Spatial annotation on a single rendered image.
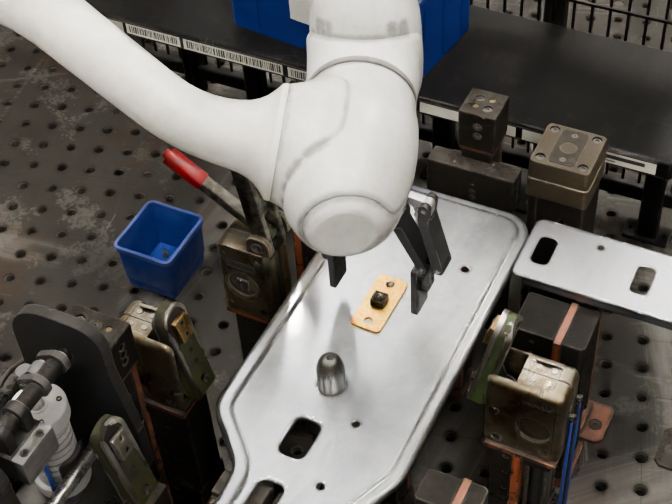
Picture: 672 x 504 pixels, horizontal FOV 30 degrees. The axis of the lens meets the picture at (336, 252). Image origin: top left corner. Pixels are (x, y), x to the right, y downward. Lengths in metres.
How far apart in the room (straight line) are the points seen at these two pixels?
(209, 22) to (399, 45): 0.74
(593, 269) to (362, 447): 0.36
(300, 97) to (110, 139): 1.15
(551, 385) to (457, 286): 0.21
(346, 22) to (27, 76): 1.30
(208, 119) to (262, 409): 0.42
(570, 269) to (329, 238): 0.53
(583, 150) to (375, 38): 0.50
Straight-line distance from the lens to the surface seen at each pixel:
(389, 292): 1.46
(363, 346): 1.41
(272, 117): 1.04
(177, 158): 1.44
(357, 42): 1.12
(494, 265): 1.49
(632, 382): 1.78
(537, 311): 1.48
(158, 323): 1.33
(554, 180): 1.55
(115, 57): 1.11
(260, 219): 1.41
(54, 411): 1.28
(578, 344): 1.45
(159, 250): 1.96
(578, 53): 1.75
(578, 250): 1.52
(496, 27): 1.79
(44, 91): 2.31
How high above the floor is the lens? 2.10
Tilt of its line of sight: 47 degrees down
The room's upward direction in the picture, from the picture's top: 4 degrees counter-clockwise
